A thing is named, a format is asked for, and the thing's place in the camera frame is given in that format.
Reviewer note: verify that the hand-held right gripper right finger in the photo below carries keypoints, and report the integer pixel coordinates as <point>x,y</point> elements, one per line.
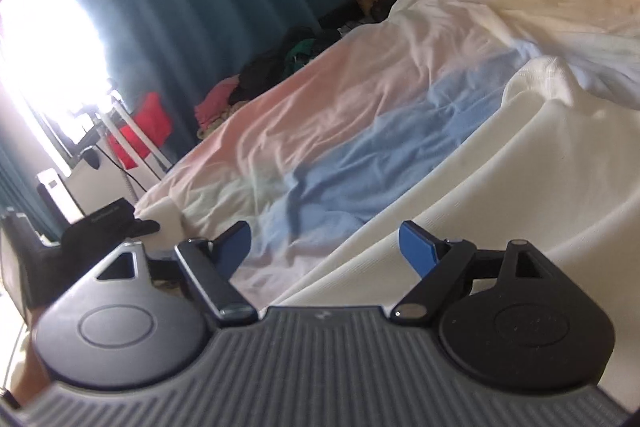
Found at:
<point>416,248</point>

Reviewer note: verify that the red cloth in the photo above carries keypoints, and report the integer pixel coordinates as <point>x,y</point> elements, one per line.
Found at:
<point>145,127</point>

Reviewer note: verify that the person's left forearm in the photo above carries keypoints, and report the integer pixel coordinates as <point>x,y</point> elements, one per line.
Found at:
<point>30,357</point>

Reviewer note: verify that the pink folded cloth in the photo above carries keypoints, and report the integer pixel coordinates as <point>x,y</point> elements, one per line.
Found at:
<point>216,104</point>

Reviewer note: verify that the white knit garment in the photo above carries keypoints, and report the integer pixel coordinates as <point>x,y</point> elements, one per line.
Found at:
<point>550,167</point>

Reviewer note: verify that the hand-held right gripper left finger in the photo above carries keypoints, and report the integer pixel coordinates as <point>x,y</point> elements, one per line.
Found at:
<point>234,247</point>

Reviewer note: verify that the white floor appliance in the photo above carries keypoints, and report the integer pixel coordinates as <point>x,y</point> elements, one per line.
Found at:
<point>52,192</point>

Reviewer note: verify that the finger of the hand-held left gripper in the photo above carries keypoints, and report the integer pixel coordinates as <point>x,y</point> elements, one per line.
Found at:
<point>105,222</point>

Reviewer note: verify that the white drying rack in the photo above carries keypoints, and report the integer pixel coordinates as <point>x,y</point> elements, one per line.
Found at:
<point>131,132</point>

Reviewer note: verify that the pastel striped bed sheet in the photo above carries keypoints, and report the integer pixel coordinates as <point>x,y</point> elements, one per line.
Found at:
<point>350,117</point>

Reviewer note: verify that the dark clothes pile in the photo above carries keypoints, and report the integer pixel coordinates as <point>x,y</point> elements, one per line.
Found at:
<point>280,62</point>

